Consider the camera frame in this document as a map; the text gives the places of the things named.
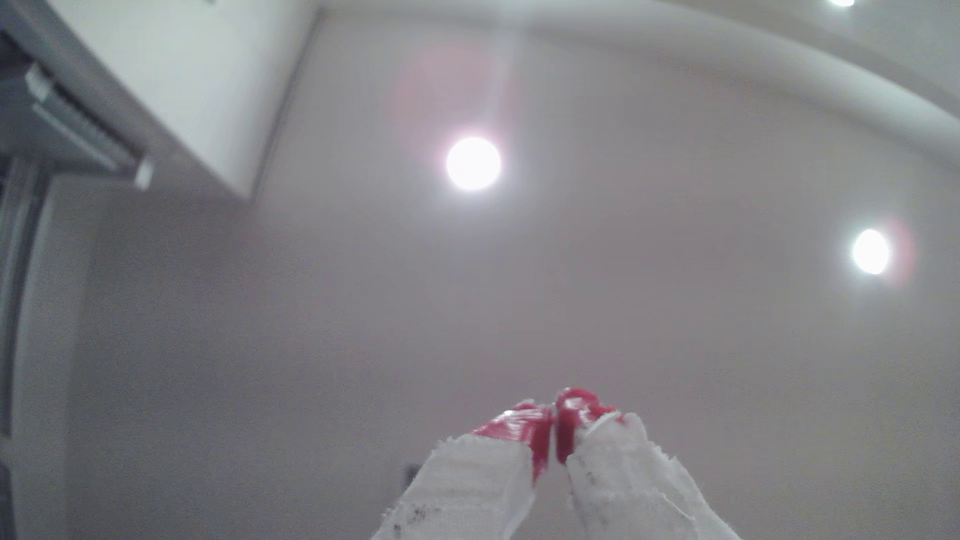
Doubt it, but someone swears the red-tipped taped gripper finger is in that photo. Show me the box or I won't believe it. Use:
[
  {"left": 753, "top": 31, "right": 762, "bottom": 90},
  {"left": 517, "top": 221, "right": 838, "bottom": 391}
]
[
  {"left": 555, "top": 387, "right": 744, "bottom": 540},
  {"left": 371, "top": 401, "right": 556, "bottom": 540}
]

